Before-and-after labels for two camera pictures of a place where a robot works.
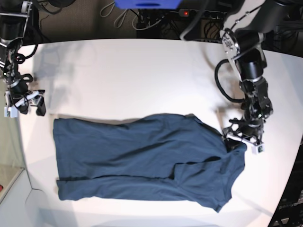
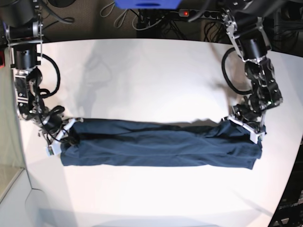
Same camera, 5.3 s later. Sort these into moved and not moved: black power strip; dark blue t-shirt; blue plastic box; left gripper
Moved: left gripper; dark blue t-shirt
Not moved: black power strip; blue plastic box
